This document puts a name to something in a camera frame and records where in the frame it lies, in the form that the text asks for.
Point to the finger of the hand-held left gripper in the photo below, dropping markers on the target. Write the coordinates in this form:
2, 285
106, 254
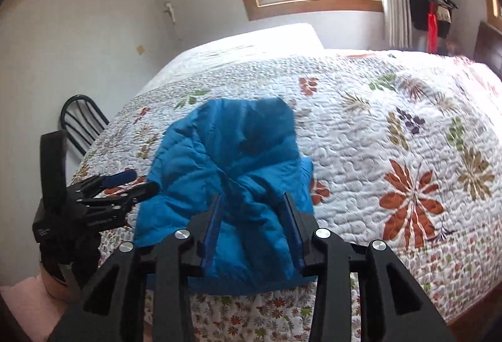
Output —
137, 191
117, 176

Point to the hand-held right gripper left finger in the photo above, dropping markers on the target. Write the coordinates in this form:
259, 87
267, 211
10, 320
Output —
211, 236

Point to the white wall fixture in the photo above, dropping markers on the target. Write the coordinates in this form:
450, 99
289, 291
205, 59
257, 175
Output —
169, 11

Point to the dark wooden headboard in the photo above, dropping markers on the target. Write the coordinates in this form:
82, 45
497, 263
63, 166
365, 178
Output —
490, 48

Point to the black hanging clothes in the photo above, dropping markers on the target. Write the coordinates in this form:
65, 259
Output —
419, 1

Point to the black metal chair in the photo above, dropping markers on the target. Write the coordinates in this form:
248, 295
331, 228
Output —
78, 122

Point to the pink floral pillow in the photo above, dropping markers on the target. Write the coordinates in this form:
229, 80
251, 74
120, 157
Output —
478, 71

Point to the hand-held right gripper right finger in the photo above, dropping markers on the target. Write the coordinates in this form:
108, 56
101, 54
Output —
296, 236

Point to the person's left forearm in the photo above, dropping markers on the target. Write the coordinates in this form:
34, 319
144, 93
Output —
23, 306

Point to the floral quilted bedspread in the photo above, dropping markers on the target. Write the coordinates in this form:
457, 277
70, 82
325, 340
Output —
372, 122

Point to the blue puffer jacket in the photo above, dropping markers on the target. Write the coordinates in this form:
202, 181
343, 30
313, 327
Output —
235, 154

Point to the white pillow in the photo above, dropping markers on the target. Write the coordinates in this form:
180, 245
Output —
243, 40

